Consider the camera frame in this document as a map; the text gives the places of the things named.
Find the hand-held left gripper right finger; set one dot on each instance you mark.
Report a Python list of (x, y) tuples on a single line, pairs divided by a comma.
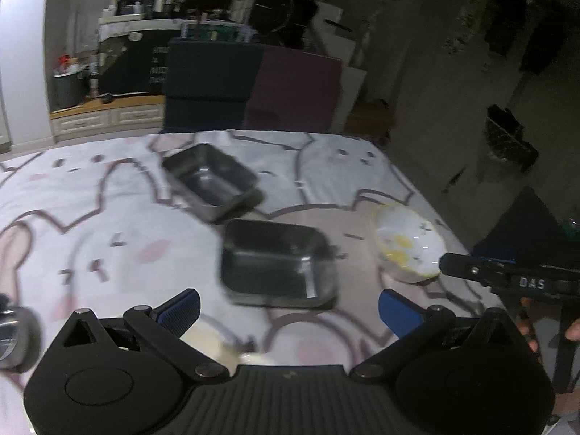
[(398, 312)]

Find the white scalloped yellow print bowl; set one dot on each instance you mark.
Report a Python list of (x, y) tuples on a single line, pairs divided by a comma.
[(405, 244)]

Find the white shelf rack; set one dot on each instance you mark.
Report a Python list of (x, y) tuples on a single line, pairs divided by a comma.
[(124, 4)]

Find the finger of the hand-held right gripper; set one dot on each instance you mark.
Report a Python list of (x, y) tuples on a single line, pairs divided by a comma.
[(466, 268)]

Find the low wood-topped drawer cabinet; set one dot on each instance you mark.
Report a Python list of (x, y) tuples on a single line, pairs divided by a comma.
[(104, 118)]

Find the dark blue chair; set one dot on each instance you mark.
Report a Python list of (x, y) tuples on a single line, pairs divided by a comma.
[(208, 81)]

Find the large rectangular steel tray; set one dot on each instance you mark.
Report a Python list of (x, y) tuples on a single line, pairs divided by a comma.
[(276, 263)]

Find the brown wooden step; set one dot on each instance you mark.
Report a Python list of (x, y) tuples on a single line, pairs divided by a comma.
[(369, 120)]

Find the purple chair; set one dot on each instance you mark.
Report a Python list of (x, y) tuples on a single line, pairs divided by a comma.
[(294, 90)]

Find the bear printed tablecloth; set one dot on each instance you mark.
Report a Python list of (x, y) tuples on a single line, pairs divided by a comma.
[(113, 217)]

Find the dark blue cushion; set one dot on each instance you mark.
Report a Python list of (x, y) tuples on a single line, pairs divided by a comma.
[(530, 222)]

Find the person's right hand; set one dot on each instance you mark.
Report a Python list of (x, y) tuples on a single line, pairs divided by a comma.
[(529, 326)]

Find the teal sign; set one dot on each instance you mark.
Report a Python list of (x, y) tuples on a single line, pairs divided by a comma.
[(217, 31)]

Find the black jacket with white trim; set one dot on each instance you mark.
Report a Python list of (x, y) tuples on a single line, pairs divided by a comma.
[(290, 9)]

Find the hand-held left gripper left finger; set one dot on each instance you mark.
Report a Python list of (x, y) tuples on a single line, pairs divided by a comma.
[(181, 310)]

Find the small rectangular steel tray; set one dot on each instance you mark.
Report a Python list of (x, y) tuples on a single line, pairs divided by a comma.
[(210, 181)]

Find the small round steel bowl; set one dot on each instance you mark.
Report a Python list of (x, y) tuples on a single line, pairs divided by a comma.
[(18, 337)]

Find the grey trash bin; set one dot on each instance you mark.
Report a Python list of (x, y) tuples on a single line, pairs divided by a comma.
[(70, 90)]

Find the dark patterned box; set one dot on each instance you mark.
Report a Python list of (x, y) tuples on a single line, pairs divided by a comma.
[(510, 138)]

